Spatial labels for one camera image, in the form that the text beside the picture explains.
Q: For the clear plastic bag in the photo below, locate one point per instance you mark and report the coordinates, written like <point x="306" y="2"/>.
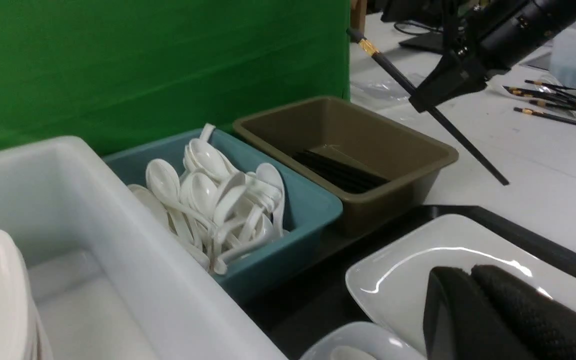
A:
<point x="378" y="91"/>

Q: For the black chopsticks in brown bin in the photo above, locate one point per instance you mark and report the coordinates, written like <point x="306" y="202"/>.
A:
<point x="343" y="170"/>

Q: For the brown plastic chopstick bin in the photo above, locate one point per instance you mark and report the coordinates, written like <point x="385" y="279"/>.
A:
<point x="408" y="160"/>

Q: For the loose chopsticks on table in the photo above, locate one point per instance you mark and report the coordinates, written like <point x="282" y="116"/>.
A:
<point x="550" y="101"/>

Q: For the small white square dish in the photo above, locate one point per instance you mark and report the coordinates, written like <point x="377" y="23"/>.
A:
<point x="361" y="341"/>

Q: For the black plastic serving tray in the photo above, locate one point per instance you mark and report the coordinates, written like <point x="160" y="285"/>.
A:
<point x="300" y="311"/>

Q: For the teal plastic spoon bin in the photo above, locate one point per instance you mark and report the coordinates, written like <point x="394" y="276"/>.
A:
<point x="308" y="210"/>

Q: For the stack of white square plates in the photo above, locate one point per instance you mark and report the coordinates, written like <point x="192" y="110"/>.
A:
<point x="22" y="334"/>

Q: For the large white plastic tub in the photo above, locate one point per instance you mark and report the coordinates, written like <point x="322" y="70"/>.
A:
<point x="109" y="281"/>

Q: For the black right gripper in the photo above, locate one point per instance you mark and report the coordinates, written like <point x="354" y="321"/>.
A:
<point x="455" y="75"/>

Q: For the green cloth backdrop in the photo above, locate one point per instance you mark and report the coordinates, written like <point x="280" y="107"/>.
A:
<point x="121" y="73"/>

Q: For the pile of white soup spoons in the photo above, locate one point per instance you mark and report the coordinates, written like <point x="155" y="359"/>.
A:
<point x="216" y="212"/>

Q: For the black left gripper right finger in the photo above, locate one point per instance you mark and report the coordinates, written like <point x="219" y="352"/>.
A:
<point x="544" y="326"/>

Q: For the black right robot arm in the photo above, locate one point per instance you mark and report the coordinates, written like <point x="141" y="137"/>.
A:
<point x="506" y="31"/>

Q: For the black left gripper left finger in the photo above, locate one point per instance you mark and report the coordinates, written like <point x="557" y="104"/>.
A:
<point x="459" y="322"/>

